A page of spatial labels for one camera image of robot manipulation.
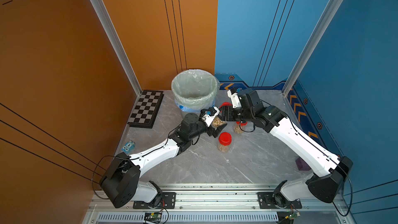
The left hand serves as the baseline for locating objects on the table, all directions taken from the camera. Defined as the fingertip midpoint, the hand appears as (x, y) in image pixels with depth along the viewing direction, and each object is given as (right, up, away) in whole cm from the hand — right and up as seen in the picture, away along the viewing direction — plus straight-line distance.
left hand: (220, 115), depth 76 cm
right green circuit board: (+33, -45, -7) cm, 56 cm away
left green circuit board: (-31, -47, -5) cm, 57 cm away
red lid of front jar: (+2, +5, -7) cm, 9 cm away
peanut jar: (-1, -3, -4) cm, 5 cm away
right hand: (0, +1, -4) cm, 4 cm away
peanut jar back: (+13, -11, +20) cm, 26 cm away
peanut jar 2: (+3, -20, +11) cm, 23 cm away
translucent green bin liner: (-14, +16, +26) cm, 33 cm away
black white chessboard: (-48, +1, +29) cm, 56 cm away
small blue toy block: (-52, -20, +13) cm, 57 cm away
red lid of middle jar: (+3, -13, +6) cm, 15 cm away
